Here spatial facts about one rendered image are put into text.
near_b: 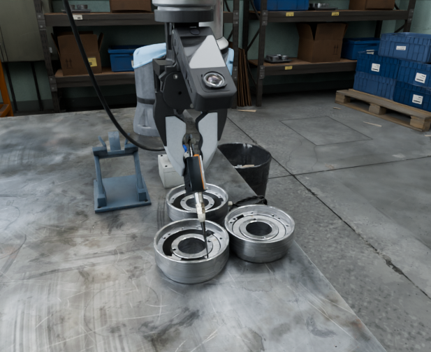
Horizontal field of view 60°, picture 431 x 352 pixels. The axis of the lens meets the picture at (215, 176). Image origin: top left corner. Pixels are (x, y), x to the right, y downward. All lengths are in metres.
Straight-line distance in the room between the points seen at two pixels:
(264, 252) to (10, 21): 3.98
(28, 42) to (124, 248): 3.82
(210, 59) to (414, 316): 1.51
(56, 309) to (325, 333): 0.32
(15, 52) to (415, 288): 3.90
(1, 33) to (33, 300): 3.92
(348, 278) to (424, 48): 2.84
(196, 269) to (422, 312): 1.40
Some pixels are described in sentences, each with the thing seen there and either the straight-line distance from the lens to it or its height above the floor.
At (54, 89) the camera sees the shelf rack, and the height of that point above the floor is 0.34.
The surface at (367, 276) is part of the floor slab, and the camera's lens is 1.89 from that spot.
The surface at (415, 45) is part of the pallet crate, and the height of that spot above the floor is 0.72.
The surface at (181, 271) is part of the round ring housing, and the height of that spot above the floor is 0.83.
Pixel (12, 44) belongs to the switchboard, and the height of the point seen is 0.72.
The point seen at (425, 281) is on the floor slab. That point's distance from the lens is 1.97.
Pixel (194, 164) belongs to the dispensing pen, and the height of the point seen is 0.94.
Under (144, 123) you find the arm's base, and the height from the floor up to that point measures 0.83.
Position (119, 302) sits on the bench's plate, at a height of 0.80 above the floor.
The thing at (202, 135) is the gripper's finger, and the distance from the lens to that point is 0.50.
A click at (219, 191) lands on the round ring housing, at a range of 0.66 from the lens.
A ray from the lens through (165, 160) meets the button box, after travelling 0.77.
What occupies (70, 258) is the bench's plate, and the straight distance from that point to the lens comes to 0.60.
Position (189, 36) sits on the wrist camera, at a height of 1.10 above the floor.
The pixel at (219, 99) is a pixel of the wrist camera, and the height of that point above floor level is 1.05.
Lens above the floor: 1.15
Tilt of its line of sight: 26 degrees down
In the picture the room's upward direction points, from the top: straight up
